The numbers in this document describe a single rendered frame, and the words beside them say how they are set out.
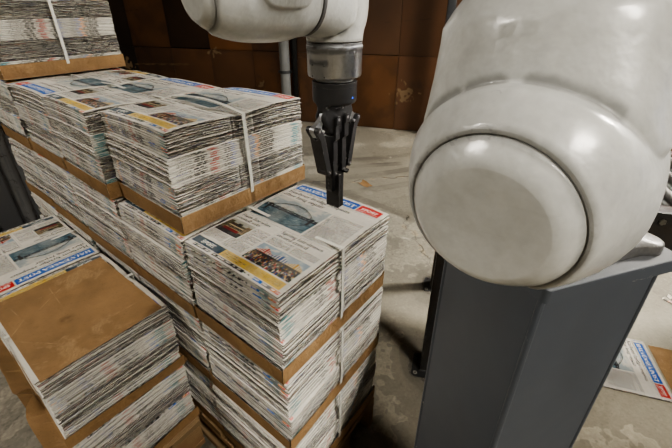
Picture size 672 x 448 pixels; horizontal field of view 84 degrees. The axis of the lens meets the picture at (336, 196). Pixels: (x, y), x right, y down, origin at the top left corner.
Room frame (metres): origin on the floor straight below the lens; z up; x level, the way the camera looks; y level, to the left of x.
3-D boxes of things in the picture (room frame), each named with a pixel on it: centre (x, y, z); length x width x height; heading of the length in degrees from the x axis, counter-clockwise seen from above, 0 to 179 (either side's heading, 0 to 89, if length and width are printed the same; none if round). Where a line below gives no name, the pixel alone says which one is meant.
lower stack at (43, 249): (0.83, 0.81, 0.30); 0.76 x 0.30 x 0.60; 53
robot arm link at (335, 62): (0.64, 0.00, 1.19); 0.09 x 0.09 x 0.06
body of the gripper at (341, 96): (0.64, 0.00, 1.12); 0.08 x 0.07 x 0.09; 143
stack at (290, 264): (0.98, 0.45, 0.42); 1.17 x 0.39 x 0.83; 53
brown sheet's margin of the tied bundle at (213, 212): (0.81, 0.38, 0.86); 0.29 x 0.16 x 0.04; 51
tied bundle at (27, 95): (1.24, 0.79, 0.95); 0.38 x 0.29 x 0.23; 142
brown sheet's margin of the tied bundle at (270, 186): (0.98, 0.25, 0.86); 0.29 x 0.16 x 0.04; 51
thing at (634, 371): (1.03, -1.08, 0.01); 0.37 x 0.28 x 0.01; 73
